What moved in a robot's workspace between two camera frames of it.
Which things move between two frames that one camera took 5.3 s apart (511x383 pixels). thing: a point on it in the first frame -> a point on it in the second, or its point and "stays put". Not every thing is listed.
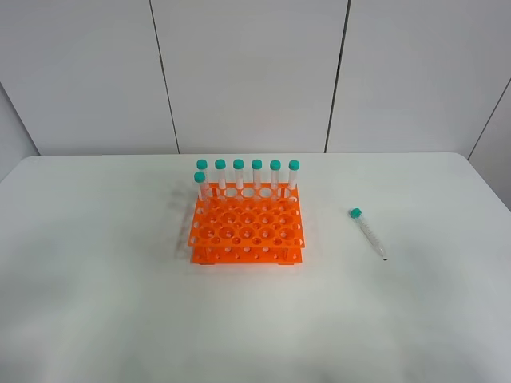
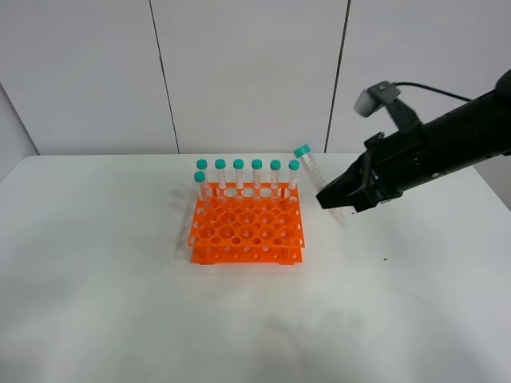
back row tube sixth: [294, 166] stays put
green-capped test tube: [355, 213] -> [314, 170]
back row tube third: [238, 165] stays put
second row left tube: [200, 177] stays put
